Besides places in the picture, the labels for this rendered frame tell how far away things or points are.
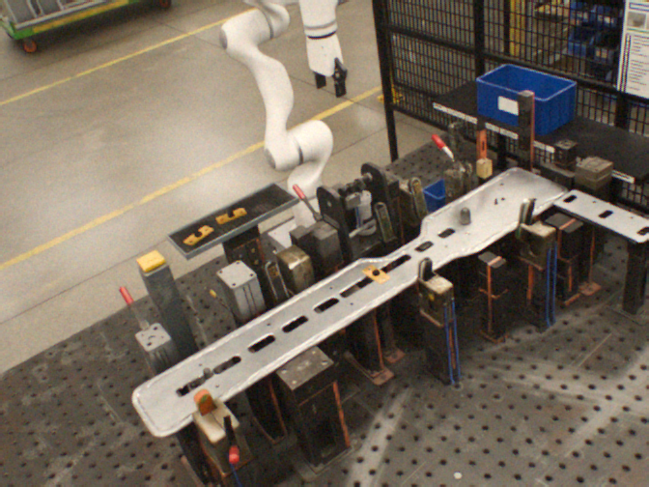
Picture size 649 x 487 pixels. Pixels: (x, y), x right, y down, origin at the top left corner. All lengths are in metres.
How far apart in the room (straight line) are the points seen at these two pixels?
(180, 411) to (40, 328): 2.28
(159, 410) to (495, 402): 0.88
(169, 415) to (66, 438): 0.58
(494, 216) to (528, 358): 0.42
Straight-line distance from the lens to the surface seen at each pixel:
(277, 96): 2.17
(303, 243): 1.92
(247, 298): 1.81
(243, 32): 2.13
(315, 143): 2.20
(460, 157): 2.14
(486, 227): 2.01
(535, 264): 1.99
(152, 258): 1.88
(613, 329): 2.15
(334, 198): 1.89
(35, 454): 2.20
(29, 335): 3.86
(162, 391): 1.73
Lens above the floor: 2.18
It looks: 36 degrees down
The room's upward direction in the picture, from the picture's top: 11 degrees counter-clockwise
